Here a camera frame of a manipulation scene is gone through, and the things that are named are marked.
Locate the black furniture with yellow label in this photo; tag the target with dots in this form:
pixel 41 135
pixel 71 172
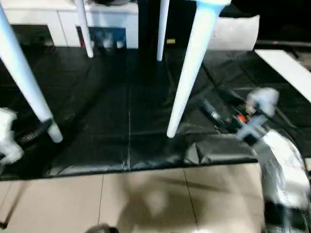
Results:
pixel 148 24

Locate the black work mat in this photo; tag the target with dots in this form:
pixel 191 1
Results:
pixel 121 97

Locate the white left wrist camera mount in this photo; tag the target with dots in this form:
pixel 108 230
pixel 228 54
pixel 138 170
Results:
pixel 9 136

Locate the white plastic table leg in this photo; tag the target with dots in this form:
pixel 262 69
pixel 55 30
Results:
pixel 162 29
pixel 85 29
pixel 24 80
pixel 192 72

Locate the black bar with red light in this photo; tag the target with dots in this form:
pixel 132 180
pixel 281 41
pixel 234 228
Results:
pixel 286 43

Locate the grey cushion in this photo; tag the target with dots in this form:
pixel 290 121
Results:
pixel 235 34

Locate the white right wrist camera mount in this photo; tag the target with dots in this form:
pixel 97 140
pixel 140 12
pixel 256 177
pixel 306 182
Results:
pixel 262 104

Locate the dark rounded robot torso part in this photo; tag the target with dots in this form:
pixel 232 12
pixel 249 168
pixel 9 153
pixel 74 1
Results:
pixel 102 229

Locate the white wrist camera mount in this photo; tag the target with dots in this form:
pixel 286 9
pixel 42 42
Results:
pixel 262 104
pixel 9 136

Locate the white flat board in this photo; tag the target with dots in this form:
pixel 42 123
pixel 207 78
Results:
pixel 284 65

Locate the white glass-door cabinet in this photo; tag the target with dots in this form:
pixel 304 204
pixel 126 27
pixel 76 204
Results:
pixel 65 19

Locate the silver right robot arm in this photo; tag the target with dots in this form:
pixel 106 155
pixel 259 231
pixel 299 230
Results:
pixel 284 165

